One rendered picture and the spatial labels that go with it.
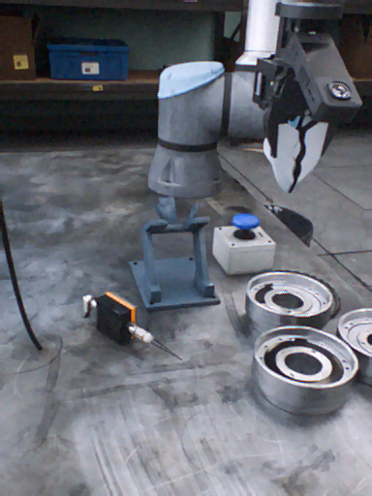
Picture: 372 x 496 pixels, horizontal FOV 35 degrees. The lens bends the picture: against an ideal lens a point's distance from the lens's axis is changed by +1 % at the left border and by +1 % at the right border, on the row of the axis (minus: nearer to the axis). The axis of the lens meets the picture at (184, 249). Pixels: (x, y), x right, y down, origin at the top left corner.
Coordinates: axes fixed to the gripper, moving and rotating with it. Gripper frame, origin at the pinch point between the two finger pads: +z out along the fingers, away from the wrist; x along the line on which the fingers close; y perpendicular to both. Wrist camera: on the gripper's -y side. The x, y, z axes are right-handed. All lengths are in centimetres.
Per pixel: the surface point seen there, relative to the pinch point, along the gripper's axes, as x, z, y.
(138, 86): -51, 54, 329
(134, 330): 21.2, 13.7, -7.3
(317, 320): 0.0, 13.0, -10.5
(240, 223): 2.4, 9.0, 9.3
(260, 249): -0.1, 12.4, 7.2
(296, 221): -61, 56, 108
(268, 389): 10.0, 14.1, -19.6
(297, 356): 4.8, 13.9, -15.5
